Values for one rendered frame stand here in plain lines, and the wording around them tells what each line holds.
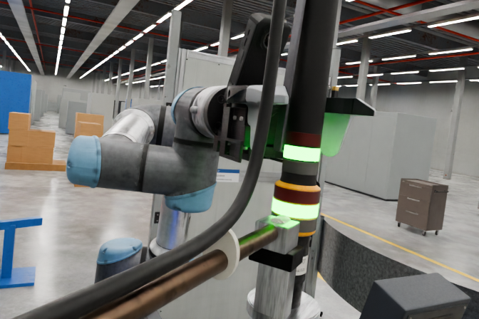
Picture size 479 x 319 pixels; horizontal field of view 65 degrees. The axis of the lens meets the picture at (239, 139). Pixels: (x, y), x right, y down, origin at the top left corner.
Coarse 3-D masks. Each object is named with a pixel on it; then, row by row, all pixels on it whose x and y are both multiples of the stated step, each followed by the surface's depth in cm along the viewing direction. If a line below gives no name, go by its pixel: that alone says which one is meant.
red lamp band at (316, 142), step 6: (288, 132) 35; (294, 132) 34; (300, 132) 34; (288, 138) 35; (294, 138) 34; (300, 138) 34; (306, 138) 34; (312, 138) 34; (318, 138) 34; (294, 144) 34; (300, 144) 34; (306, 144) 34; (312, 144) 34; (318, 144) 34
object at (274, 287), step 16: (256, 224) 32; (288, 224) 31; (288, 240) 30; (256, 256) 32; (272, 256) 31; (288, 256) 31; (272, 272) 33; (288, 272) 32; (256, 288) 33; (272, 288) 33; (288, 288) 32; (256, 304) 33; (272, 304) 33; (288, 304) 33; (304, 304) 36
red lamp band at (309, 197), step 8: (280, 192) 34; (288, 192) 34; (296, 192) 33; (304, 192) 33; (312, 192) 34; (320, 192) 35; (288, 200) 34; (296, 200) 33; (304, 200) 33; (312, 200) 34
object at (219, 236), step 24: (264, 72) 27; (264, 96) 27; (264, 120) 27; (264, 144) 27; (240, 192) 25; (192, 240) 21; (216, 240) 22; (144, 264) 17; (168, 264) 18; (96, 288) 15; (120, 288) 16; (48, 312) 13; (72, 312) 14
